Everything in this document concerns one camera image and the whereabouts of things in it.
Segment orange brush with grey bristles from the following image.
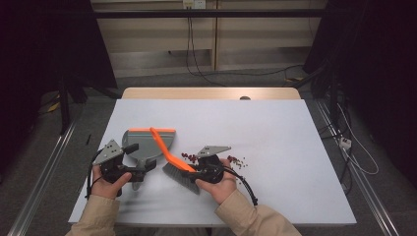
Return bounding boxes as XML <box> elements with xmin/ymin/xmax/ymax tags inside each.
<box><xmin>149</xmin><ymin>127</ymin><xmax>202</xmax><ymax>196</ymax></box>

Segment white table cover board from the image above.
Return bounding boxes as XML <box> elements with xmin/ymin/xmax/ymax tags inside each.
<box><xmin>68</xmin><ymin>98</ymin><xmax>358</xmax><ymax>227</ymax></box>

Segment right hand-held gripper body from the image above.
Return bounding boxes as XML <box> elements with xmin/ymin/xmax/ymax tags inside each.
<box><xmin>196</xmin><ymin>146</ymin><xmax>232</xmax><ymax>185</ymax></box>

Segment black floor cable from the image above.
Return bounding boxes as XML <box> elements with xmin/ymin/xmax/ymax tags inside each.
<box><xmin>198</xmin><ymin>64</ymin><xmax>304</xmax><ymax>79</ymax></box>

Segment black metal stand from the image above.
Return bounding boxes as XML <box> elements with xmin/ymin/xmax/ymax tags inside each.
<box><xmin>58</xmin><ymin>76</ymin><xmax>72</xmax><ymax>136</ymax></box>

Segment person's right hand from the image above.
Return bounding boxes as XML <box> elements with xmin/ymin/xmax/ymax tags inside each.
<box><xmin>195</xmin><ymin>158</ymin><xmax>238</xmax><ymax>206</ymax></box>

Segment aluminium floor rail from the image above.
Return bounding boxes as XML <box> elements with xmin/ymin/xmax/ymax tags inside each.
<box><xmin>315</xmin><ymin>99</ymin><xmax>400</xmax><ymax>236</ymax></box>
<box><xmin>7</xmin><ymin>120</ymin><xmax>79</xmax><ymax>236</ymax></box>

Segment white floor cable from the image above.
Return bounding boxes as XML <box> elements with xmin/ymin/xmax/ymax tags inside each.
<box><xmin>336</xmin><ymin>102</ymin><xmax>380</xmax><ymax>176</ymax></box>

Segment black cable hanging from socket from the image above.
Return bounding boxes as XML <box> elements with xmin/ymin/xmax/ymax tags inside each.
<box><xmin>185</xmin><ymin>8</ymin><xmax>227</xmax><ymax>88</ymax></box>

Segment person's left hand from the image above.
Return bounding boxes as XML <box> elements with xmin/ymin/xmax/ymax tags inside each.
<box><xmin>91</xmin><ymin>164</ymin><xmax>133</xmax><ymax>201</ymax></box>

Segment dark curtain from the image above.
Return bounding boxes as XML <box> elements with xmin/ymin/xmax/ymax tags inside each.
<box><xmin>302</xmin><ymin>0</ymin><xmax>417</xmax><ymax>189</ymax></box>

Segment hand-held gripper black cable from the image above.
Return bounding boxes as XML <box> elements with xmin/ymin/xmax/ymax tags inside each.
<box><xmin>85</xmin><ymin>148</ymin><xmax>104</xmax><ymax>201</ymax></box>
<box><xmin>222</xmin><ymin>166</ymin><xmax>260</xmax><ymax>207</ymax></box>

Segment grey dustpan with orange edge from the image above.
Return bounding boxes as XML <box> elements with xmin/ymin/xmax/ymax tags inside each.
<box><xmin>121</xmin><ymin>127</ymin><xmax>177</xmax><ymax>192</ymax></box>

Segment bundle of black floor cables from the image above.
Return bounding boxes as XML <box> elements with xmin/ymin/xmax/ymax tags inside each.
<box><xmin>318</xmin><ymin>93</ymin><xmax>354</xmax><ymax>195</ymax></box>

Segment left hand-held gripper black cable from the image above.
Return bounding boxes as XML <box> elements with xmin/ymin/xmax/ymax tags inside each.
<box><xmin>85</xmin><ymin>148</ymin><xmax>104</xmax><ymax>201</ymax></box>

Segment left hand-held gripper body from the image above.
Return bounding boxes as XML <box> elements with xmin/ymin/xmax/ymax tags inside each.
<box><xmin>92</xmin><ymin>139</ymin><xmax>146</xmax><ymax>185</ymax></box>

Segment black horizontal bar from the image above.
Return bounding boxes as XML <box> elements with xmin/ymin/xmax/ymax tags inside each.
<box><xmin>92</xmin><ymin>9</ymin><xmax>327</xmax><ymax>20</ymax></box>

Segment right hand-held gripper black cable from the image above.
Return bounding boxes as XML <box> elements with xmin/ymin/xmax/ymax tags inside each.
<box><xmin>222</xmin><ymin>166</ymin><xmax>260</xmax><ymax>207</ymax></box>

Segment red and green beans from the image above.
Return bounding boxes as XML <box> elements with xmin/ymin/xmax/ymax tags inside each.
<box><xmin>181</xmin><ymin>151</ymin><xmax>249</xmax><ymax>170</ymax></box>

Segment white wall socket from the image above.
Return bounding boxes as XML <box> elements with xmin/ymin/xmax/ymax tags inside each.
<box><xmin>182</xmin><ymin>0</ymin><xmax>207</xmax><ymax>10</ymax></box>

